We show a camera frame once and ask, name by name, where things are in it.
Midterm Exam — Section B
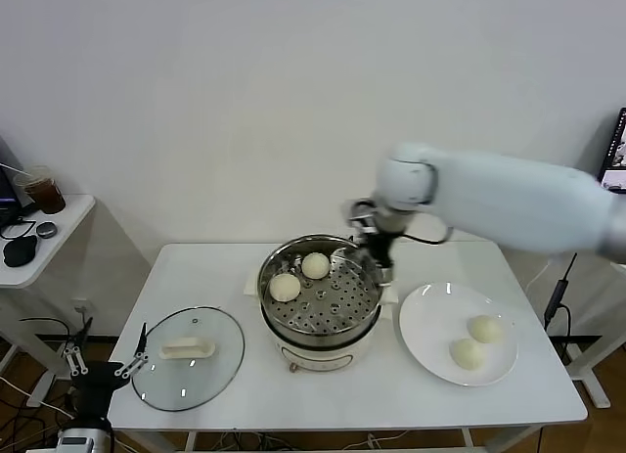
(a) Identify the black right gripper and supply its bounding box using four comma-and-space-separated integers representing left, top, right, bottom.
353, 229, 395, 285

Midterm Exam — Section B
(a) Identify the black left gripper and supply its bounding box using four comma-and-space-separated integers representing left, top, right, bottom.
62, 317, 150, 418

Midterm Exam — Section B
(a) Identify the white steamed baozi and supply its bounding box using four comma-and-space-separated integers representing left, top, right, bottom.
300, 251, 331, 281
269, 273, 301, 302
449, 338, 486, 371
468, 314, 504, 344

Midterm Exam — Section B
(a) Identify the glass lid with white handle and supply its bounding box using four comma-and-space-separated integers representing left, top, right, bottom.
130, 304, 246, 413

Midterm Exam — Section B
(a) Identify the perforated steel steamer basket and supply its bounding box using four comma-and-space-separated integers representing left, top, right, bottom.
257, 234, 385, 338

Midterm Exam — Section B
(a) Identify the white round plate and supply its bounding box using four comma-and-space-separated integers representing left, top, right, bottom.
398, 282, 518, 386

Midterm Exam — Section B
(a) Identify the white electric cooker base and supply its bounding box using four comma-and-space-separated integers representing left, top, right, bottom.
243, 271, 398, 375

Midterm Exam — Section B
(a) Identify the black computer mouse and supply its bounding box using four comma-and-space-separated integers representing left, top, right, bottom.
2, 235, 39, 268

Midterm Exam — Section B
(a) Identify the plastic cup of iced coffee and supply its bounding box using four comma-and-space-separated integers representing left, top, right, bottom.
13, 165, 67, 215

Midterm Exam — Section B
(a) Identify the dark monitor with blue strip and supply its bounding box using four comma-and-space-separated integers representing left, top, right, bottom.
0, 135, 26, 224

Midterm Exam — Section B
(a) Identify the open black laptop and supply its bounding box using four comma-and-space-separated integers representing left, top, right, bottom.
597, 107, 626, 195

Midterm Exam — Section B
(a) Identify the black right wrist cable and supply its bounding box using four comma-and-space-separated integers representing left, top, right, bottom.
346, 199, 455, 246

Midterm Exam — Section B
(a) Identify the black floor cable loop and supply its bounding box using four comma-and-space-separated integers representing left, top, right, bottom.
18, 317, 74, 376

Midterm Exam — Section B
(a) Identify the thin black desk cable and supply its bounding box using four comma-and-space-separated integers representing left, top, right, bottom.
0, 215, 38, 241

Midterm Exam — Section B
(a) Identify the white charging cable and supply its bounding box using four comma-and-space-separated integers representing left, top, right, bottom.
526, 256, 557, 294

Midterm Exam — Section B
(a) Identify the black cable with adapter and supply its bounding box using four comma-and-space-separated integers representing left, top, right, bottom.
542, 251, 579, 366

